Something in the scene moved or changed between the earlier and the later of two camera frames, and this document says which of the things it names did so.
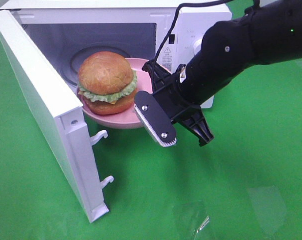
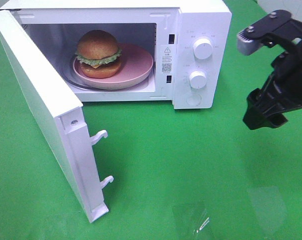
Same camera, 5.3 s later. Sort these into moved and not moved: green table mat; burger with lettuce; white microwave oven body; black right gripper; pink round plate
Moved: black right gripper; burger with lettuce; pink round plate
Not moved: green table mat; white microwave oven body
